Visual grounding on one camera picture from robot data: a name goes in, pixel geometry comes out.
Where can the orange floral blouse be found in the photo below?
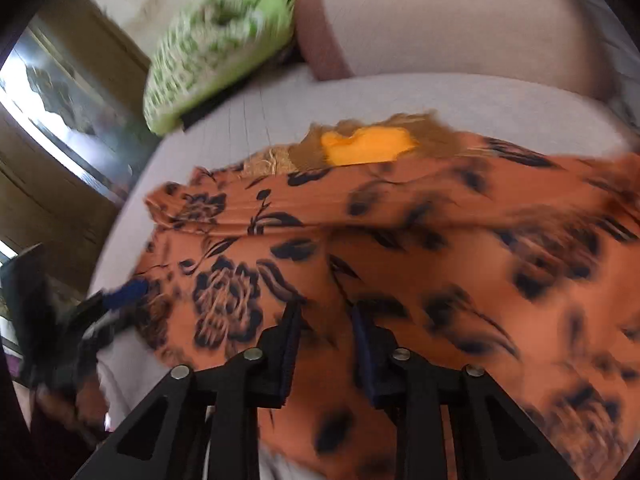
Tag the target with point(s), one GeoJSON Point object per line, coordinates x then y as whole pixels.
{"type": "Point", "coordinates": [400, 240]}

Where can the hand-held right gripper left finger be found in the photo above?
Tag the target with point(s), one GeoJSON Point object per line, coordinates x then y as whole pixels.
{"type": "Point", "coordinates": [292, 345]}

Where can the green patterned pillow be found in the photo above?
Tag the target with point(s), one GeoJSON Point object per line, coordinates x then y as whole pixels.
{"type": "Point", "coordinates": [215, 45]}

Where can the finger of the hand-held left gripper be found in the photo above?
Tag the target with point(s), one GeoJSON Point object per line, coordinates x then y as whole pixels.
{"type": "Point", "coordinates": [125, 294]}

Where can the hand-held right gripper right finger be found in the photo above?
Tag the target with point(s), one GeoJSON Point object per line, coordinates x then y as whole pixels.
{"type": "Point", "coordinates": [362, 355]}

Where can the pink bolster cushion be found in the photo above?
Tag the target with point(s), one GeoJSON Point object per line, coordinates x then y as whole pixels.
{"type": "Point", "coordinates": [450, 25]}

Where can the wooden door with glass pane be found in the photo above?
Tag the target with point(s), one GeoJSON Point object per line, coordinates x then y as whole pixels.
{"type": "Point", "coordinates": [60, 125]}

